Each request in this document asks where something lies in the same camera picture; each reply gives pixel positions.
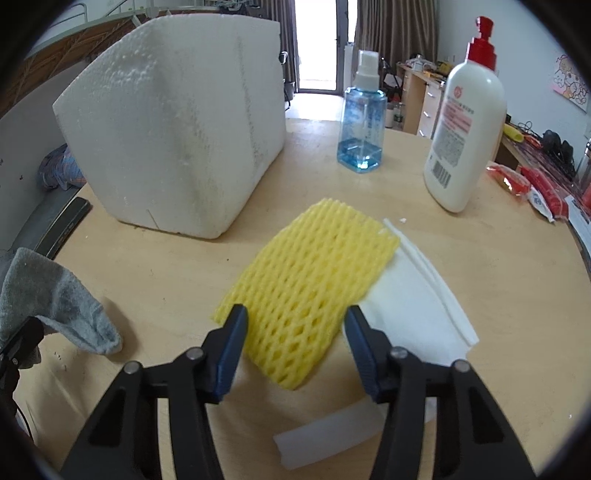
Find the light wooden desk with drawers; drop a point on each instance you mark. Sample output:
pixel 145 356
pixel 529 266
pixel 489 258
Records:
pixel 420 97

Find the translucent white foam strip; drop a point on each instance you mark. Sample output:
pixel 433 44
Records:
pixel 323 434

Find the glass balcony door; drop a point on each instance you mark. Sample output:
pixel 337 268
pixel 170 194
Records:
pixel 323 41

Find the white snack packet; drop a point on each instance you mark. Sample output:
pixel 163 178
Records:
pixel 540 204

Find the white lotion bottle red pump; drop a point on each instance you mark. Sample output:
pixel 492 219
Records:
pixel 466 134

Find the large red snack packet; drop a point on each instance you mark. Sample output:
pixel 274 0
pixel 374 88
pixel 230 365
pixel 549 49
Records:
pixel 549 194

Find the small red snack packet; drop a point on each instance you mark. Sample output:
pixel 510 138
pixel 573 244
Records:
pixel 508 177

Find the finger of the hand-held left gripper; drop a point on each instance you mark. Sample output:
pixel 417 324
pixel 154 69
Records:
pixel 23 344

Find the blue checked quilt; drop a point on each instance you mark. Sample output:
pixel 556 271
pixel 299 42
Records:
pixel 60 168

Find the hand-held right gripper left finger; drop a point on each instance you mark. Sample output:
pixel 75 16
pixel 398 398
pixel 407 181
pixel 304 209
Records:
pixel 231 346

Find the blue spray bottle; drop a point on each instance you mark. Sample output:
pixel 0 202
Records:
pixel 362 115

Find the brown curtain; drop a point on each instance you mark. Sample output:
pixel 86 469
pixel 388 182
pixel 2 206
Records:
pixel 397 27
pixel 286 27

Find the yellow foam net sleeve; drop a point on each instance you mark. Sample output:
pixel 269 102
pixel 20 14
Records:
pixel 304 295

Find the yellow roll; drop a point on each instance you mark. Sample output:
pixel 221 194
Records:
pixel 513 133

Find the white styrofoam lid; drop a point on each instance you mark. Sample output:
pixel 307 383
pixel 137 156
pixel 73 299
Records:
pixel 415 314

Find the grey sock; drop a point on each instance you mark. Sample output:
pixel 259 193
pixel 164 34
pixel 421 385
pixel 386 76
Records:
pixel 55 300

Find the desk with patterned cloth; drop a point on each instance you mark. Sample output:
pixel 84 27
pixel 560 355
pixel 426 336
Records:
pixel 531 152

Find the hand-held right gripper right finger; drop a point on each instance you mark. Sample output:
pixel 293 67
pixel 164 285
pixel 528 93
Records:
pixel 364 355

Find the white foam box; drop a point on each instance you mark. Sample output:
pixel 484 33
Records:
pixel 175 115

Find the white printed paper sheet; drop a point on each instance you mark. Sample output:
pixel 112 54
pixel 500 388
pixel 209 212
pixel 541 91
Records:
pixel 579 219

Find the pink cartoon wall picture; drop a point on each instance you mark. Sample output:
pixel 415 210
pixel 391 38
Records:
pixel 570 85

